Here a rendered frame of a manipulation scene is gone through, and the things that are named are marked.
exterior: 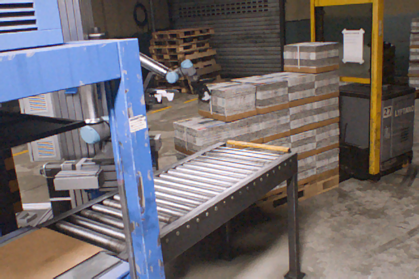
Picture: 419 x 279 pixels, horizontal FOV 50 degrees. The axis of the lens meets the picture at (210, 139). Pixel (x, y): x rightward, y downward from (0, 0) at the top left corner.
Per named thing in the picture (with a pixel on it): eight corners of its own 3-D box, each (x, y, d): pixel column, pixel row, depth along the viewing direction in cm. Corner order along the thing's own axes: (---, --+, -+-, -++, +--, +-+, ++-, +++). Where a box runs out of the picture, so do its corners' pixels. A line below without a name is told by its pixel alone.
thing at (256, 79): (230, 80, 369) (230, 79, 369) (256, 76, 384) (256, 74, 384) (258, 84, 339) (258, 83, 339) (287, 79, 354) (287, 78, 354)
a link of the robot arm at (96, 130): (113, 139, 269) (100, 46, 254) (95, 147, 256) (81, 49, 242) (97, 138, 274) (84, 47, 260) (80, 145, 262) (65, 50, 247)
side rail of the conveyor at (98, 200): (220, 159, 295) (218, 141, 292) (227, 160, 292) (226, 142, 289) (39, 251, 193) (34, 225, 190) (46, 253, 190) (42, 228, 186)
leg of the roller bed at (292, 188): (292, 272, 284) (289, 170, 265) (300, 274, 280) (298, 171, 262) (288, 276, 279) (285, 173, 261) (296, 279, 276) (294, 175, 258)
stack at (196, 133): (181, 221, 366) (171, 121, 344) (287, 183, 428) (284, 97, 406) (207, 238, 335) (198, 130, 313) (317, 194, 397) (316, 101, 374)
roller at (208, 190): (156, 183, 241) (154, 174, 240) (228, 199, 213) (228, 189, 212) (149, 186, 237) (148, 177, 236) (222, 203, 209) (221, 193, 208)
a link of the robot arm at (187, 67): (179, 62, 324) (189, 57, 322) (186, 74, 329) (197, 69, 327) (179, 67, 317) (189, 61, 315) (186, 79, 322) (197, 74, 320)
